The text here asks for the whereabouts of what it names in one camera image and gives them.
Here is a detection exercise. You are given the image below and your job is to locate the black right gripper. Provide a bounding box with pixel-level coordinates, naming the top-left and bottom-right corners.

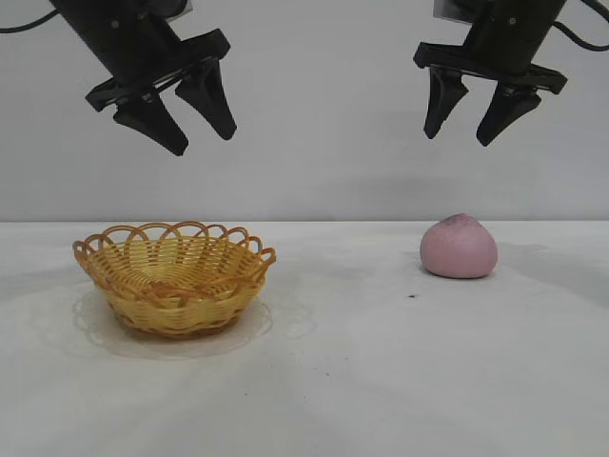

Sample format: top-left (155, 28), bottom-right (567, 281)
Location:
top-left (412, 0), bottom-right (569, 148)

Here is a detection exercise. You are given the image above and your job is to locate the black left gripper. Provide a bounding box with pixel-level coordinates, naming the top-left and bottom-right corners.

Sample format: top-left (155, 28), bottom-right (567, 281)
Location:
top-left (49, 0), bottom-right (238, 157)

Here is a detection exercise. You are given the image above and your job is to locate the pink peach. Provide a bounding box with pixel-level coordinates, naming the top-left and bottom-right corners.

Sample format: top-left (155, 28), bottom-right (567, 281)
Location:
top-left (419, 212), bottom-right (499, 279)

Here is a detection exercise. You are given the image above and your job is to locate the yellow woven plastic basket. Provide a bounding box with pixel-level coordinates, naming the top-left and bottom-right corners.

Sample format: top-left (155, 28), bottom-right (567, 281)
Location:
top-left (71, 220), bottom-right (277, 340)

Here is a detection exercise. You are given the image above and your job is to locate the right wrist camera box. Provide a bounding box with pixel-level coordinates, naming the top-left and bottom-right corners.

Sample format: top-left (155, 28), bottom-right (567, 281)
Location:
top-left (432, 0), bottom-right (477, 26)

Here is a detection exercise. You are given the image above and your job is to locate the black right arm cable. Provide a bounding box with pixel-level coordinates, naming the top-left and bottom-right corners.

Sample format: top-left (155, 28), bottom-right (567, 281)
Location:
top-left (554, 21), bottom-right (609, 52)

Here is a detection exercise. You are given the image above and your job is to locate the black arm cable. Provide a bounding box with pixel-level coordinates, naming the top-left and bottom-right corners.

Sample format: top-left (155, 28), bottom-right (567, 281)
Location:
top-left (0, 7), bottom-right (59, 34)
top-left (554, 21), bottom-right (609, 52)

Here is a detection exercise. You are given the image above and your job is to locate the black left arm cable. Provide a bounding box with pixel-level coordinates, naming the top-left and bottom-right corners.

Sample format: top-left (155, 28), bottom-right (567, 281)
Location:
top-left (0, 7), bottom-right (59, 34)

